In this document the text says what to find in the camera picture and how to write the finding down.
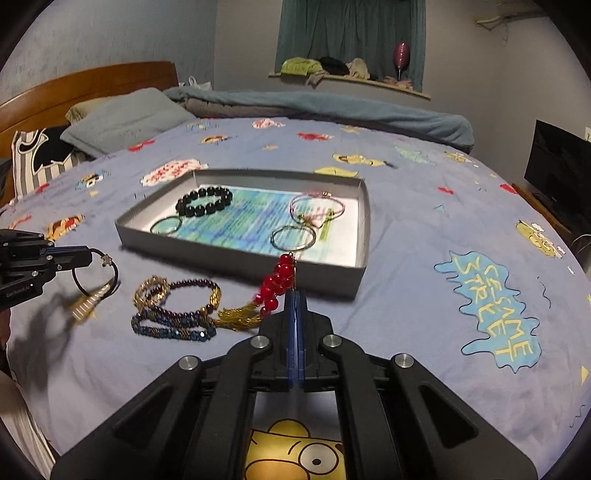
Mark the wooden window sill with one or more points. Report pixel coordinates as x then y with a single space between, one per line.
314 82

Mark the beige cloth on sill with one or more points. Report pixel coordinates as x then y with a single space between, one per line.
358 69

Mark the grey shallow tray box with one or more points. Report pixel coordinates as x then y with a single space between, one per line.
322 278

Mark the black television screen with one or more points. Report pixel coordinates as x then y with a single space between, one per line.
559 168

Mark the wooden tv stand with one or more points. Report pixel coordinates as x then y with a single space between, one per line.
532 199

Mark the black cloth on sill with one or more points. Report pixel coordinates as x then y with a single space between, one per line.
333 66

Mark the striped black white pillow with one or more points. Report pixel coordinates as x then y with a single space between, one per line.
40 156

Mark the dark wire bangle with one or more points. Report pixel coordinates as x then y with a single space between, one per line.
293 238

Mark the gold cone pendant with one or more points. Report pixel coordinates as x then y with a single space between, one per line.
84 307

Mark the olive yellow pillow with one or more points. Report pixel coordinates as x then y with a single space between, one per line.
80 110

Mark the teal window curtain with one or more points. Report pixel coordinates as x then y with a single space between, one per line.
348 29

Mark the wooden headboard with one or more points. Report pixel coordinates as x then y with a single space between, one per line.
32 115

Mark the pink balloon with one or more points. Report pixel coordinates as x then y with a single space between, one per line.
401 58

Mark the wall air conditioner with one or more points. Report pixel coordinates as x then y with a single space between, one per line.
508 11

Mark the blue cartoon bedsheet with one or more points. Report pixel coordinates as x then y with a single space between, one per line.
412 247

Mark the grey pillow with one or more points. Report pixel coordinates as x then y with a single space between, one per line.
125 121

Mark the silver wire bangle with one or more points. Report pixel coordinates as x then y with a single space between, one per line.
166 225

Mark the green cloth on sill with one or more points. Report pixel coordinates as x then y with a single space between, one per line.
299 66

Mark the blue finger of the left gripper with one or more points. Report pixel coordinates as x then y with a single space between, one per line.
69 258

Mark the teal folded blanket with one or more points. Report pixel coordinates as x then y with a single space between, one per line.
448 129

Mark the printed blue-green paper sheet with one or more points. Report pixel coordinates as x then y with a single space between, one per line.
247 222

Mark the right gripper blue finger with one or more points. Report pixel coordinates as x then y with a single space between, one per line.
300 315
290 309

